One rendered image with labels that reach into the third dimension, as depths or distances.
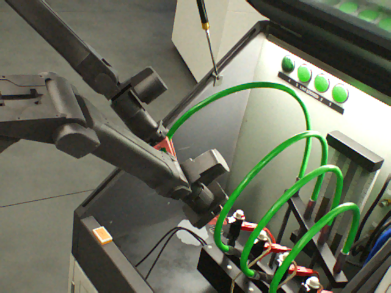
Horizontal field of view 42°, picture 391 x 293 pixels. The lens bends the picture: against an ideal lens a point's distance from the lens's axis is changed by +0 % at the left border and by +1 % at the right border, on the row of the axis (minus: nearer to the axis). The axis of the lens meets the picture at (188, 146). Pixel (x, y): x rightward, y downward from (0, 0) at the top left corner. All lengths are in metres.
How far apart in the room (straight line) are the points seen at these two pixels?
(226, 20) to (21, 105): 3.30
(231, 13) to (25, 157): 1.80
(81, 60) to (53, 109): 0.45
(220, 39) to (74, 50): 2.89
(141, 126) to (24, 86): 0.49
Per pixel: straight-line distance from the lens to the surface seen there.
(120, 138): 0.79
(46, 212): 2.89
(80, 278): 1.51
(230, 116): 1.52
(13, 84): 0.68
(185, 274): 1.45
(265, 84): 1.14
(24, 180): 3.11
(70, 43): 1.12
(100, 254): 1.34
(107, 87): 1.11
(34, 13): 1.13
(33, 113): 0.65
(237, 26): 3.94
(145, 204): 1.50
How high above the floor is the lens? 1.86
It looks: 31 degrees down
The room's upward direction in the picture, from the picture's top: 11 degrees clockwise
